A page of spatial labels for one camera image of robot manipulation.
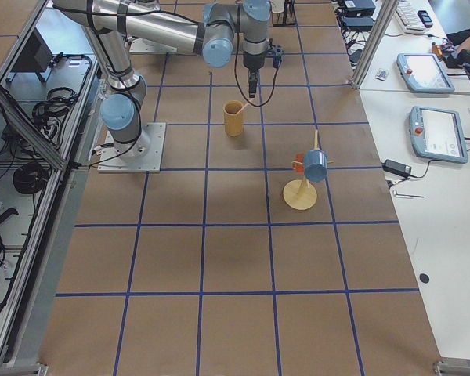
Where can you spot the allen key tool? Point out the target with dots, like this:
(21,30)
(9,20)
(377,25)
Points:
(395,193)

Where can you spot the upper teach pendant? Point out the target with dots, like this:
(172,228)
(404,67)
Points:
(423,73)

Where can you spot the black monitor box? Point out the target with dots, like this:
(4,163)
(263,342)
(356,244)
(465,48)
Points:
(35,57)

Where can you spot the wooden mug tree stand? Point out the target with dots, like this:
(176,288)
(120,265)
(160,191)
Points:
(300,194)

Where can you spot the teach pendant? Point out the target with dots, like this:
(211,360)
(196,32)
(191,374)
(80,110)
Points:
(423,73)
(437,134)

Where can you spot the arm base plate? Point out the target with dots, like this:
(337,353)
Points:
(145,156)
(143,46)

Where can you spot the aluminium frame post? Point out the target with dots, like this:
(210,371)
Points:
(385,14)

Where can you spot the black wire mug rack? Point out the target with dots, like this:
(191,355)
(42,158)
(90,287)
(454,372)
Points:
(283,13)

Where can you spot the bamboo cylinder holder cup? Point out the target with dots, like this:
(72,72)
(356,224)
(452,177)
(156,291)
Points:
(233,118)

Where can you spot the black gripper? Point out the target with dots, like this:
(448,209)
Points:
(253,62)

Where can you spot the blue mug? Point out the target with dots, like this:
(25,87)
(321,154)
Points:
(315,165)

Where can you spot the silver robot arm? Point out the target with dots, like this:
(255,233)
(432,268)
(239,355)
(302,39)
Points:
(222,28)

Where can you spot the orange mug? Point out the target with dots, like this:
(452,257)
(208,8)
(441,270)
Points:
(297,163)

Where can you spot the lower teach pendant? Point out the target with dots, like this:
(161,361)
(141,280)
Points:
(437,134)

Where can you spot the black power adapter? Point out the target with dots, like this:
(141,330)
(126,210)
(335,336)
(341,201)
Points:
(397,168)

